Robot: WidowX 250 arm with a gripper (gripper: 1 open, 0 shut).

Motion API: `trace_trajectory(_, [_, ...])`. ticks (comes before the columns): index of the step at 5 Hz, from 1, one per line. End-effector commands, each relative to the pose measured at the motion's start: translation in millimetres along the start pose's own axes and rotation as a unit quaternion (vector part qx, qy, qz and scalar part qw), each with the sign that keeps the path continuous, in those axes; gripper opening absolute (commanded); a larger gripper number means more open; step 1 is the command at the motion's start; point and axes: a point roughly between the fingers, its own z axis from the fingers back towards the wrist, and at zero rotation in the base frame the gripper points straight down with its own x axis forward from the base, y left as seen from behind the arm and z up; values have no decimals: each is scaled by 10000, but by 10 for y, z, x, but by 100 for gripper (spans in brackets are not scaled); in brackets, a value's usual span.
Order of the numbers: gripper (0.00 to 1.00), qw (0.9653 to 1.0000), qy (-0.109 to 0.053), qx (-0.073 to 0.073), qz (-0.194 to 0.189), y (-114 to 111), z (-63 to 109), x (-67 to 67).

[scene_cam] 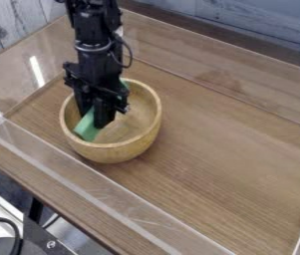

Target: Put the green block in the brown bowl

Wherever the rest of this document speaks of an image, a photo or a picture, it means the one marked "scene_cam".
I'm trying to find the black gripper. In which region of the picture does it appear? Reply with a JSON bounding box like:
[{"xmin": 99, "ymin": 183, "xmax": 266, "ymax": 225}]
[{"xmin": 64, "ymin": 41, "xmax": 131, "ymax": 128}]

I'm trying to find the green rectangular block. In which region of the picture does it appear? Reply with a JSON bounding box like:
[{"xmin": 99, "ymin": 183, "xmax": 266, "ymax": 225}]
[{"xmin": 73, "ymin": 78, "xmax": 131, "ymax": 141}]

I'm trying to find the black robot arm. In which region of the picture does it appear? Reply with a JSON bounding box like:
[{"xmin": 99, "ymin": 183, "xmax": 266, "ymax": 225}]
[{"xmin": 56, "ymin": 0, "xmax": 133, "ymax": 128}]

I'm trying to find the brown wooden bowl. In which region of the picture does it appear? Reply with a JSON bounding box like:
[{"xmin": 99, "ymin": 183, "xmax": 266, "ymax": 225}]
[{"xmin": 60, "ymin": 78, "xmax": 163, "ymax": 164}]

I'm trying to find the clear acrylic tray wall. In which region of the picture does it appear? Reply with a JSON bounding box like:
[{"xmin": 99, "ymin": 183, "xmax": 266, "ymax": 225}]
[{"xmin": 0, "ymin": 113, "xmax": 235, "ymax": 255}]

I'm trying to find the black cable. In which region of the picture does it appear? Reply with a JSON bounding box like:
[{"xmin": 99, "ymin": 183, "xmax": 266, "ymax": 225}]
[{"xmin": 0, "ymin": 216, "xmax": 25, "ymax": 255}]

